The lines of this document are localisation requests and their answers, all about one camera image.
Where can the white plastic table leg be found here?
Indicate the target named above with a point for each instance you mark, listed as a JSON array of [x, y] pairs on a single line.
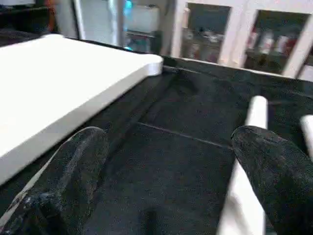
[[242, 205], [307, 132]]

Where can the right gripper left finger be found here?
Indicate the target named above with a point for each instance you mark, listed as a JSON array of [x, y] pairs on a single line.
[[58, 191]]

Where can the white glass door cabinet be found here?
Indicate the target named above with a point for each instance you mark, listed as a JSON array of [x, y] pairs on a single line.
[[230, 34]]

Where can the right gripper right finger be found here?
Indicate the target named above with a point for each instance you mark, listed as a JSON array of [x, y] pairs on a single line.
[[283, 186]]

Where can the white plastic table top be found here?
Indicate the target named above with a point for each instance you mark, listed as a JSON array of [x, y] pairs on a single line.
[[58, 83]]

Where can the black work mat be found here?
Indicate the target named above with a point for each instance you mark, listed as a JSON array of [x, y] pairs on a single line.
[[186, 161]]

